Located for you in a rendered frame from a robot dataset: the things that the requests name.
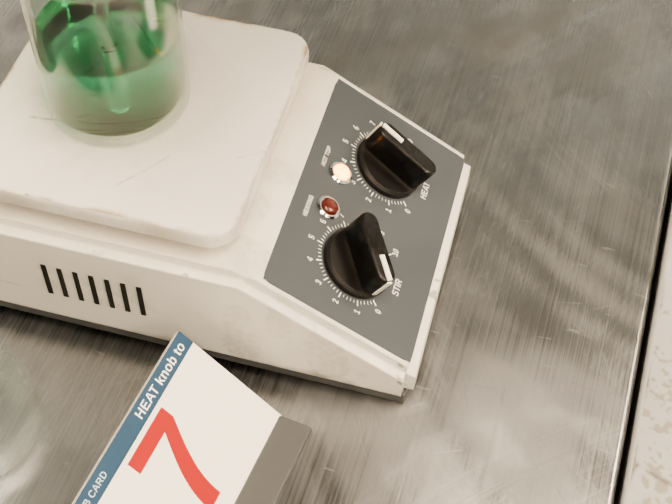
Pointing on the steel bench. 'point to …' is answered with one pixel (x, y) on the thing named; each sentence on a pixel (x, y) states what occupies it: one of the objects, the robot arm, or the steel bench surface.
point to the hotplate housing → (211, 276)
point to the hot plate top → (243, 165)
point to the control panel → (429, 215)
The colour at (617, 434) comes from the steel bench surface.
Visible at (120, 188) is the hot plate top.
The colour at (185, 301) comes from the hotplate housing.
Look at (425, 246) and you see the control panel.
